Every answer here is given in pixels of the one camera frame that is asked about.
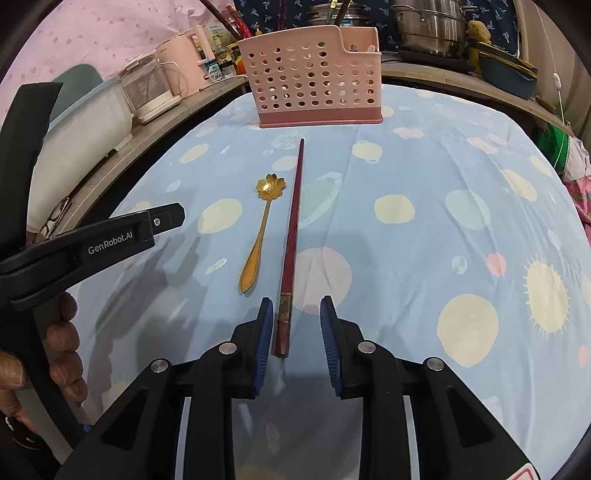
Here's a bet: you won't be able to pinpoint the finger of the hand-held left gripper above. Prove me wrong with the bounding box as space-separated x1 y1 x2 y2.
150 202 186 234

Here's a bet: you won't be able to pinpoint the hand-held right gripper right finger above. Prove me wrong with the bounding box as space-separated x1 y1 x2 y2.
320 295 536 480

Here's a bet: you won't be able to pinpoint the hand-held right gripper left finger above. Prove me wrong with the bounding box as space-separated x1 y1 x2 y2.
55 296 274 480

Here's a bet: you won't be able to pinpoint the gold flower spoon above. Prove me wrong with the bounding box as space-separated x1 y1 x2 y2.
238 173 289 294

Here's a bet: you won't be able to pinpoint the pink perforated utensil basket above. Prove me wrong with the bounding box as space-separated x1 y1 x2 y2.
236 26 384 128

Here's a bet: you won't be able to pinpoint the person's left hand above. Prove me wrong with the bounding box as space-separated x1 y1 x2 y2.
0 292 88 418

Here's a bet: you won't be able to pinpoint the eyeglasses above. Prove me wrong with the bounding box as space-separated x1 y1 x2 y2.
39 198 72 238

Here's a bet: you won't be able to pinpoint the white clear kitchen appliance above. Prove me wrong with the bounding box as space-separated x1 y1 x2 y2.
119 53 183 124

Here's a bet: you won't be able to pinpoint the pale blue plastic tub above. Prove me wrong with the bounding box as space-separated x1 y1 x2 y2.
25 76 134 232

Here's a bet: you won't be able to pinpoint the blue dotted tablecloth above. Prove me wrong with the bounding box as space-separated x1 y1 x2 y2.
69 83 591 480

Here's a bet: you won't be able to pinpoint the pink electric kettle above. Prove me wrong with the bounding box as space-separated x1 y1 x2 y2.
154 25 208 100

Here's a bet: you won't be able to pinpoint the grey-blue plastic lid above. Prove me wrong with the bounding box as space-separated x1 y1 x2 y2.
51 64 105 95

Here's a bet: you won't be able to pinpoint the cluster of condiment bottles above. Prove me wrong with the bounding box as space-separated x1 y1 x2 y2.
203 23 252 84

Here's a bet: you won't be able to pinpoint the pink dotted curtain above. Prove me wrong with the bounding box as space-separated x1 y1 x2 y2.
0 0 236 93

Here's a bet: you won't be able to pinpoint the navy floral cloth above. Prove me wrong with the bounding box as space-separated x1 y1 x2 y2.
233 0 522 47

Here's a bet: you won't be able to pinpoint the steel rice cooker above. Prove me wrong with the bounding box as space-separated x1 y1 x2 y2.
308 2 370 28

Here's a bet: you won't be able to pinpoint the pink pineapple print cloth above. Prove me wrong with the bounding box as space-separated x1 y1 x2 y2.
561 138 591 222

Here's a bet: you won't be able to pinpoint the green cloth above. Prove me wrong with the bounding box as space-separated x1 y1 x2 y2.
538 120 573 174

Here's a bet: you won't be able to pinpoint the black induction cooker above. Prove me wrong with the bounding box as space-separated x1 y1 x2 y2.
397 50 476 72

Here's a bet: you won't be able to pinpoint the steel steamer pot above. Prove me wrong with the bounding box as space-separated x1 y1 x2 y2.
392 0 467 58

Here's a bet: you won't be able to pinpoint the yellow rimmed bowl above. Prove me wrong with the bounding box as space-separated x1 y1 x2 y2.
475 44 539 70

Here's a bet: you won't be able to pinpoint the yellow sponge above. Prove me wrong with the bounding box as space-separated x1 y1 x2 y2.
467 19 491 44

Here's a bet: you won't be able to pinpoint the beige curtain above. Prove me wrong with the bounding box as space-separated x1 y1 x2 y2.
515 0 591 153

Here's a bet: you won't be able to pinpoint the white cable with switch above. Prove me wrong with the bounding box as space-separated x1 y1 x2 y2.
531 0 571 134

